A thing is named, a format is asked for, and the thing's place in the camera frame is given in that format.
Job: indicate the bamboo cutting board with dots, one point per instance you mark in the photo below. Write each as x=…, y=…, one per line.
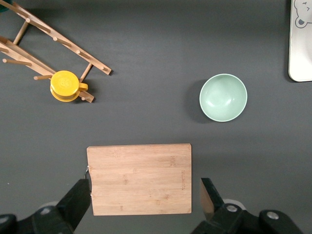
x=141, y=178

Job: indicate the dark green cup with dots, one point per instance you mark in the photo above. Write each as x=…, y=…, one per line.
x=3, y=5

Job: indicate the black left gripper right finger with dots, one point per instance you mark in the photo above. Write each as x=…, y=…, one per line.
x=215, y=209

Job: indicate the yellow cup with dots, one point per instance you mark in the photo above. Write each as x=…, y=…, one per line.
x=64, y=84

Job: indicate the beige bear print tray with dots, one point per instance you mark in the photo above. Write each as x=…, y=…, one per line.
x=301, y=48

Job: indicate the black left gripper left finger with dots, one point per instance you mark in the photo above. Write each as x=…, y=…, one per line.
x=73, y=207

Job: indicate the mint green bowl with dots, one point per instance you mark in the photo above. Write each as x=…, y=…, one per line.
x=223, y=97

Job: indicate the wooden cup drying rack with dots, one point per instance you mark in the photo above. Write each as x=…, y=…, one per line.
x=61, y=40

